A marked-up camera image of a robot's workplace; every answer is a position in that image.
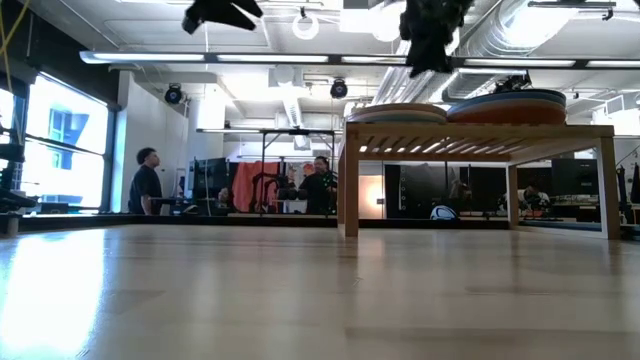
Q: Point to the black aluminium rig frame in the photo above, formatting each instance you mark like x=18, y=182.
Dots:
x=200, y=221

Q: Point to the person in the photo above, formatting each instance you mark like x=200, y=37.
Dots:
x=145, y=185
x=317, y=187
x=534, y=197
x=225, y=196

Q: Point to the white ceiling duct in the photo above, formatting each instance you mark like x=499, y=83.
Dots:
x=292, y=107

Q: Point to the beige grey plate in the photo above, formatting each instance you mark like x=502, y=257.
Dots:
x=395, y=119

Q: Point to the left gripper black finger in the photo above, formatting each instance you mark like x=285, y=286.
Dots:
x=250, y=7
x=215, y=12

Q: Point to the large window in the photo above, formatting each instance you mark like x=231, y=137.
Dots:
x=65, y=145

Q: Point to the wooden slatted shelf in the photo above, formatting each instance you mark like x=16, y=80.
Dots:
x=475, y=131

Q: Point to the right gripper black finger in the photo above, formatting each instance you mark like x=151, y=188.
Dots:
x=442, y=62
x=420, y=64

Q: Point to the black metal frame stand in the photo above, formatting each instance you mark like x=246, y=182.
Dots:
x=262, y=160

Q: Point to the white and blue ball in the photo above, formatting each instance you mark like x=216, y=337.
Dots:
x=443, y=213

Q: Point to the blue-grey plate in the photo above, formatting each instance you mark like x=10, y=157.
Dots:
x=505, y=100

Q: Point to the long ceiling light strip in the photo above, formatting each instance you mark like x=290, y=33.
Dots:
x=270, y=58

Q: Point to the black robot rig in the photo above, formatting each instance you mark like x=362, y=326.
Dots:
x=12, y=197

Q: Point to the black monitor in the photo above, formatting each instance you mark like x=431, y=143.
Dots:
x=210, y=177

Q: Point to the silver spiral ceiling duct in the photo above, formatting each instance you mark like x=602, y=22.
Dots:
x=500, y=25

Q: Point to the orange hanging cloth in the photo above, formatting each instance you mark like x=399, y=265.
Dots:
x=245, y=185

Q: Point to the salmon pink plate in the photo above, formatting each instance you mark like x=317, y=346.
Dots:
x=505, y=115

